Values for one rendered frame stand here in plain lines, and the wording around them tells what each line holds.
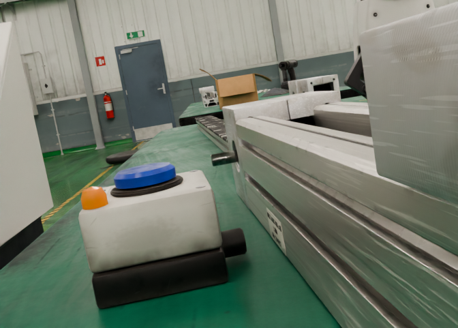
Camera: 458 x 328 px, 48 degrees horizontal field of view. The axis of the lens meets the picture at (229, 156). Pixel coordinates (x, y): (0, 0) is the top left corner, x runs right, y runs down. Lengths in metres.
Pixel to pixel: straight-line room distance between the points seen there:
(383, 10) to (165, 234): 0.44
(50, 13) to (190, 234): 11.78
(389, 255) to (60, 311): 0.22
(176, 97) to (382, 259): 11.28
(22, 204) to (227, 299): 0.36
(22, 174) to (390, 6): 0.47
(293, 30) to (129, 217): 11.35
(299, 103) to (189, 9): 11.09
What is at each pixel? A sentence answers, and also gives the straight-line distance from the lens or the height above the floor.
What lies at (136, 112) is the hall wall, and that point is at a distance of 11.51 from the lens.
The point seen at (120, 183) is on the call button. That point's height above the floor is 0.85.
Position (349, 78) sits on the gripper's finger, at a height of 0.88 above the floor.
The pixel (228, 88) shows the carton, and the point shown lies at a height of 0.88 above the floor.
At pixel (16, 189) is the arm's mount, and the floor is 0.82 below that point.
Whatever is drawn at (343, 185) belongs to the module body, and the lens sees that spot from 0.20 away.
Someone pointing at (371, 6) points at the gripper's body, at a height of 0.96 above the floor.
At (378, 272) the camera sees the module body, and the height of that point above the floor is 0.83.
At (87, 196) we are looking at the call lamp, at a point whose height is 0.85.
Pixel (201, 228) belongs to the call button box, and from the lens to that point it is 0.31.
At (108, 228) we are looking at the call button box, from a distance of 0.31.
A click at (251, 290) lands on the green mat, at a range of 0.30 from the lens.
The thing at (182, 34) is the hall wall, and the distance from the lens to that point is 11.48.
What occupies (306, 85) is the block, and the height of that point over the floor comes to 0.86.
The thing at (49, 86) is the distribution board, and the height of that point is 1.50.
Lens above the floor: 0.90
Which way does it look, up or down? 8 degrees down
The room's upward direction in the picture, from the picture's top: 10 degrees counter-clockwise
